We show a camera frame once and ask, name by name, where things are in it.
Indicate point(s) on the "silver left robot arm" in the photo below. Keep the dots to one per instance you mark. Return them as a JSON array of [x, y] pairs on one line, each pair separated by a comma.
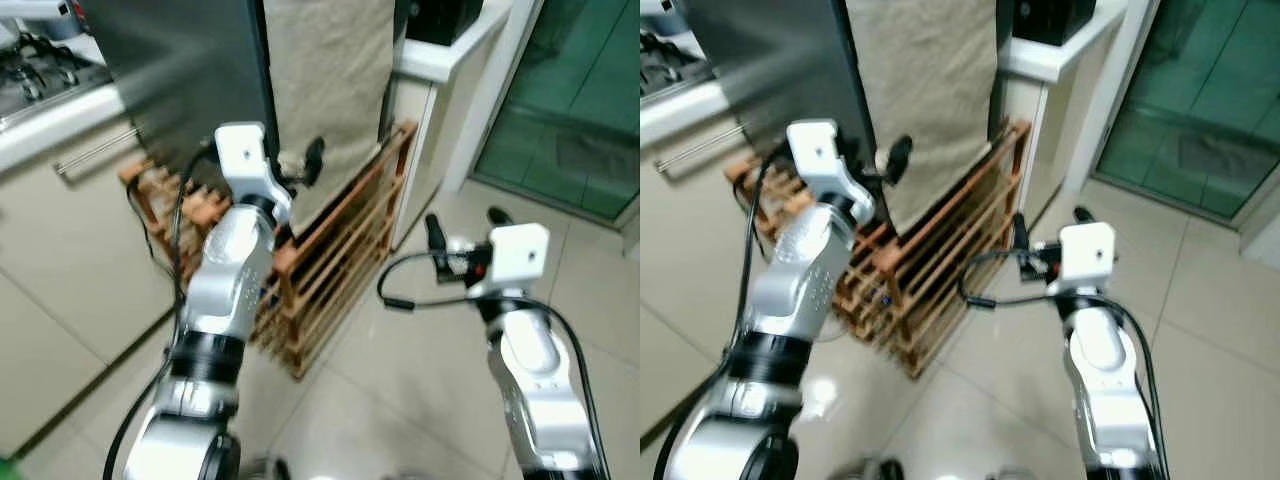
[[800, 270], [235, 260]]

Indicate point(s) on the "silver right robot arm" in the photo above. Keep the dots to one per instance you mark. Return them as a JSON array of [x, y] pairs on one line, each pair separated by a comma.
[[1100, 345], [530, 350]]

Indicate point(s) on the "large beige fridge cover cloth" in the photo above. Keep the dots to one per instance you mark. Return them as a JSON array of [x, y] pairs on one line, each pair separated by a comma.
[[925, 90], [330, 90]]

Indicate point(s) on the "dark grey fridge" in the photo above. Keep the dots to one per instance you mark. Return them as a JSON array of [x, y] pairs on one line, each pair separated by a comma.
[[180, 80], [780, 70]]

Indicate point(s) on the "wooden wine rack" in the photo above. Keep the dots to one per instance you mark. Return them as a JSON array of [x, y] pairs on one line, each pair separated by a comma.
[[285, 262], [888, 262]]

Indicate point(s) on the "green glass door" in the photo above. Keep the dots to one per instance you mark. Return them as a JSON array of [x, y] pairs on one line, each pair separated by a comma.
[[570, 100], [1200, 100]]

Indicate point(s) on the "narrow white countertop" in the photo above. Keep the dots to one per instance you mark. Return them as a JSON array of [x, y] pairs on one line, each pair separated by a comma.
[[1050, 62], [450, 60]]

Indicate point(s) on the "black kitchen appliance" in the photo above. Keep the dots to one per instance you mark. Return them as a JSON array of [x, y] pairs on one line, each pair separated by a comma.
[[445, 20], [1055, 20]]

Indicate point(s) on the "beige kitchen base cabinet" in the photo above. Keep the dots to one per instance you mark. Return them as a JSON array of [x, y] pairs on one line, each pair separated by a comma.
[[60, 260], [690, 250]]

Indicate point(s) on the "stainless steel gas hob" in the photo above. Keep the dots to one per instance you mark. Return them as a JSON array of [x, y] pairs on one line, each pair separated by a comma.
[[670, 65], [40, 80]]

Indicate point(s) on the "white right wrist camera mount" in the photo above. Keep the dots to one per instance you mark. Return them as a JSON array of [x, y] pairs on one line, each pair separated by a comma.
[[518, 255], [1088, 255]]

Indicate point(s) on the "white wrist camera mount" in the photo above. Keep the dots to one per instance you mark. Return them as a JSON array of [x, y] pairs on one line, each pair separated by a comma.
[[518, 255], [242, 160], [815, 160], [1088, 255]]

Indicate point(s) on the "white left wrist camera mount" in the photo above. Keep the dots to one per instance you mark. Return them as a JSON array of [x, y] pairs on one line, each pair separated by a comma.
[[815, 160], [242, 160]]

